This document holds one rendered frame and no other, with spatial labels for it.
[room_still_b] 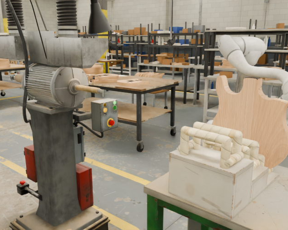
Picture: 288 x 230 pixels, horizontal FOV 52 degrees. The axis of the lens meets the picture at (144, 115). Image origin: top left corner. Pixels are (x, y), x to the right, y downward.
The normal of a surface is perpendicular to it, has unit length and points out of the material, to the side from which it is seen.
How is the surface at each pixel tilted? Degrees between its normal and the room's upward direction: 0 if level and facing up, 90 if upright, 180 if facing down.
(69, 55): 90
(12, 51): 90
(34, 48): 90
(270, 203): 0
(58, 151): 90
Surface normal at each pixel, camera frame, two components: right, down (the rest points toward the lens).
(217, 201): -0.69, 0.18
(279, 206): 0.00, -0.97
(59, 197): 0.77, 0.16
